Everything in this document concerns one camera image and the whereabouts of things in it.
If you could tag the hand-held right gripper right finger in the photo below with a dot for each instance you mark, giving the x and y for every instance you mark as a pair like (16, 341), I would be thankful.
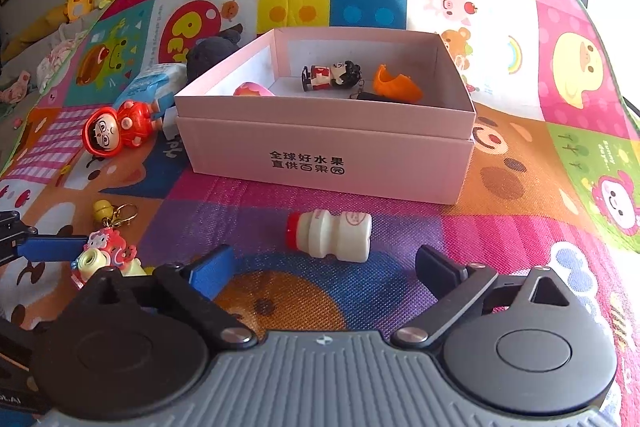
(440, 269)

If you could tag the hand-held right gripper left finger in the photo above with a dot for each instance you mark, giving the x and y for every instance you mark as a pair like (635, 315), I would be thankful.
(210, 269)

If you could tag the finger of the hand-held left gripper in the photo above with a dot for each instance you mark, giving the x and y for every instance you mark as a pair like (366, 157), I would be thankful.
(50, 248)

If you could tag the cream yogurt bottle toy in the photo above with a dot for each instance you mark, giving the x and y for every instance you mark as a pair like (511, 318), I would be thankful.
(332, 236)

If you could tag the red hooded figurine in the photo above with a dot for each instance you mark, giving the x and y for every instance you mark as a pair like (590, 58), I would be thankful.
(117, 129)

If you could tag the pink cardboard box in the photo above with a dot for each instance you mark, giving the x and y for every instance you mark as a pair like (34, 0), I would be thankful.
(320, 152)

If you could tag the pink capsule toy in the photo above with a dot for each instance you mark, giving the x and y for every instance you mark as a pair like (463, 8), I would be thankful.
(252, 89)

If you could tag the orange plastic shell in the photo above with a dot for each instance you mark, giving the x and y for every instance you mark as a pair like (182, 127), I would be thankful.
(397, 88)

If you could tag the blue wipes packet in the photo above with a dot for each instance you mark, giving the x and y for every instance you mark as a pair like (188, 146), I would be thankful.
(155, 82)

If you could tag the black plush toy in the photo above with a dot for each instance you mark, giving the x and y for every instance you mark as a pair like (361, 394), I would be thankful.
(212, 52)

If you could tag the colourful cartoon play mat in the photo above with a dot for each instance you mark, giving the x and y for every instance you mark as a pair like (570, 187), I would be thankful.
(500, 187)

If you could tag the small pink cloth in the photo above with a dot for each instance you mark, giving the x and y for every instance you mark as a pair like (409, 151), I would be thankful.
(15, 87)

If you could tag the pink patterned cloth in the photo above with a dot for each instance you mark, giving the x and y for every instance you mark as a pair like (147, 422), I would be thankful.
(57, 59)

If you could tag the yellow plush pillow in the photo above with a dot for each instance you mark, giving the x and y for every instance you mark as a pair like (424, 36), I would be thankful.
(35, 29)

